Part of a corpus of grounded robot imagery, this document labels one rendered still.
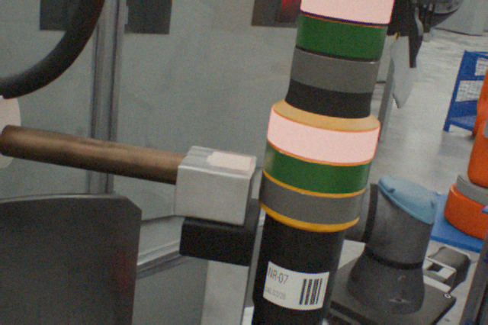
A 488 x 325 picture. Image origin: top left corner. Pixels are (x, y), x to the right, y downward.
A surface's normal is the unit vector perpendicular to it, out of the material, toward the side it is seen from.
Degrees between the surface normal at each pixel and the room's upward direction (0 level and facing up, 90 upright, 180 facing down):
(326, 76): 90
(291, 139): 90
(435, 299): 0
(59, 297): 50
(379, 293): 73
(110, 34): 90
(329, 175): 90
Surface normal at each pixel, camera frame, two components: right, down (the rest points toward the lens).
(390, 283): -0.19, -0.01
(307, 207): -0.17, 0.30
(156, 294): 0.74, 0.32
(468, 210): -0.81, 0.08
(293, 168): -0.53, 0.21
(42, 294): 0.18, -0.32
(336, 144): 0.09, 0.34
